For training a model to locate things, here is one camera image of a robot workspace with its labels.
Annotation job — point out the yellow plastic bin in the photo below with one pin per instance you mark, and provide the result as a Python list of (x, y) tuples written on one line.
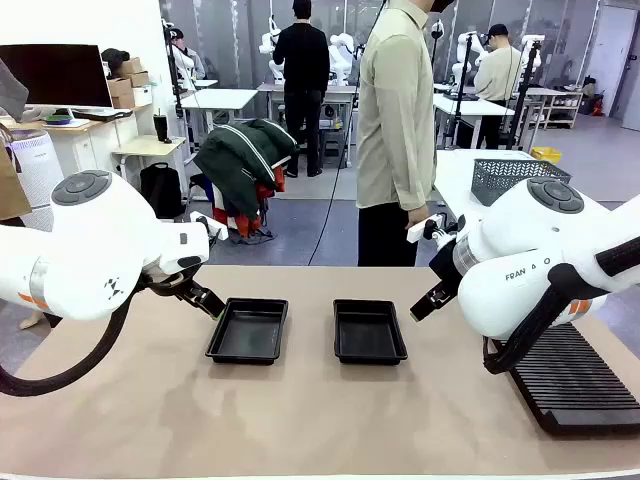
[(546, 156)]

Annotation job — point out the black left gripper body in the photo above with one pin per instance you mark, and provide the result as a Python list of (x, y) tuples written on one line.
[(165, 282)]

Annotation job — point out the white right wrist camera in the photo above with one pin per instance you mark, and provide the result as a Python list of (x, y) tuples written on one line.
[(420, 231)]

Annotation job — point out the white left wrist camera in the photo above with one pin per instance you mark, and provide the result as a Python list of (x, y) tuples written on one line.
[(212, 227)]

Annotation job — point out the white storage shelf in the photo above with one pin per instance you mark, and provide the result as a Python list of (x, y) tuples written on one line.
[(562, 107)]

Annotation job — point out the man in black clothes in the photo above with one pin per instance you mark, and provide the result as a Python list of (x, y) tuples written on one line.
[(300, 55)]

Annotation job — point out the black tumbler with straw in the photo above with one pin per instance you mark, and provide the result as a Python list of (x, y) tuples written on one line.
[(162, 129)]

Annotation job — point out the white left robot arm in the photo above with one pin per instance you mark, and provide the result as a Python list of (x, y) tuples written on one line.
[(100, 240)]

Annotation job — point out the black tripod stand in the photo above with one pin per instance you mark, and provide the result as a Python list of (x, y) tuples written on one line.
[(462, 90), (522, 100)]

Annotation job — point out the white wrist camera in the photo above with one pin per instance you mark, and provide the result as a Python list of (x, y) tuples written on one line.
[(420, 231), (212, 227)]

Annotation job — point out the white cylindrical air purifier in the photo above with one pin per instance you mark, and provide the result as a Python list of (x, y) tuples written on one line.
[(37, 165)]

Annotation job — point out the person in beige shirt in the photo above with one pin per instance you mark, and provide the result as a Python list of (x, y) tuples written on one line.
[(390, 125)]

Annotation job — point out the dark green striped jacket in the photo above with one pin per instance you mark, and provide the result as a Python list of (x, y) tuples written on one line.
[(235, 160)]

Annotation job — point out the person's right hand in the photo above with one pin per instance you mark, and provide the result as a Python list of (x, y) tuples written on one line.
[(419, 216)]

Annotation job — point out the black computer monitor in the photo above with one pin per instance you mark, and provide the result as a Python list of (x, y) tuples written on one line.
[(55, 75)]

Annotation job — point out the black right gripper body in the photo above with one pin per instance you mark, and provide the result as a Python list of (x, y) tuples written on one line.
[(447, 270)]

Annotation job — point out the black laptop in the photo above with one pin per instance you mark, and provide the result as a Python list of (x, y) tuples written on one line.
[(102, 114)]

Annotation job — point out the person's right forearm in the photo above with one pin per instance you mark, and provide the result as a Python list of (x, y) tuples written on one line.
[(417, 185)]

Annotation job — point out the white rounded side table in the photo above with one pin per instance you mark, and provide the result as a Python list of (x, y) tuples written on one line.
[(452, 175)]

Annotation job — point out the white storage box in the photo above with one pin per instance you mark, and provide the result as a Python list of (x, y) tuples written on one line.
[(142, 96)]

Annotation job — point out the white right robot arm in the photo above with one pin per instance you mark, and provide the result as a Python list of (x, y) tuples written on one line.
[(525, 240)]

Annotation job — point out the grey plastic mesh basket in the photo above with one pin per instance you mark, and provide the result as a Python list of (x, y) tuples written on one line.
[(500, 182)]

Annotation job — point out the brown cardboard box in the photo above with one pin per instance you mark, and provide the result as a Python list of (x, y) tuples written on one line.
[(131, 66), (140, 80), (120, 92)]

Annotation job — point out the brown paper bag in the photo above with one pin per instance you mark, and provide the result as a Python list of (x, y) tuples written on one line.
[(12, 190)]

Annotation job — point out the black slotted board rack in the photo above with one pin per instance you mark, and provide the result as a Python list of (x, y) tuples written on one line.
[(575, 380)]

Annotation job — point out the white cabinet wooden top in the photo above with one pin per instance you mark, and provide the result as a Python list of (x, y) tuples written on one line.
[(90, 145)]

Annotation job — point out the bystander in black trousers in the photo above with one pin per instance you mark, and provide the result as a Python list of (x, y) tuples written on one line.
[(32, 320)]

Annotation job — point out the seated person in grey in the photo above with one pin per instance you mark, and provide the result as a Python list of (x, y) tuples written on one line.
[(192, 60)]

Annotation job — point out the grey office table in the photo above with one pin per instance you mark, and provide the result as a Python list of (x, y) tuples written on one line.
[(340, 90)]

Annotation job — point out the black backpack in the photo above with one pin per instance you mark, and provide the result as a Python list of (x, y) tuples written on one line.
[(161, 192)]

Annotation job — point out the grey cloth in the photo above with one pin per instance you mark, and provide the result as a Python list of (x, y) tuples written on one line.
[(12, 92)]

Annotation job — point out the black soft bag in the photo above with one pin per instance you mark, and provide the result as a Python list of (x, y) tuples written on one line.
[(114, 57)]

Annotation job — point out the man with black cap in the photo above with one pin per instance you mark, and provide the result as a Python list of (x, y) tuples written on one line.
[(497, 75)]

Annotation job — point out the white office table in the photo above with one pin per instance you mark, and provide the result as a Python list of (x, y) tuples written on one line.
[(220, 97), (470, 107)]

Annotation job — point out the small wooden top desk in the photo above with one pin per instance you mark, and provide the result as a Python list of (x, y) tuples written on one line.
[(150, 146)]

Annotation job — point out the green bowl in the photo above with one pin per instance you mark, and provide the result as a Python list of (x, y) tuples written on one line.
[(58, 119)]

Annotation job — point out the black plastic ESD tray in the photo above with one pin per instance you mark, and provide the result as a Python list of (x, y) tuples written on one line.
[(367, 332), (247, 332)]

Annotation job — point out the red orange clothes pile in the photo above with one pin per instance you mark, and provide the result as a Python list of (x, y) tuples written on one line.
[(245, 225)]

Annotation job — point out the white lab robot arm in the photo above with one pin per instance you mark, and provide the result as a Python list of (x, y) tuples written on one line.
[(267, 47), (462, 67), (342, 55), (531, 40)]

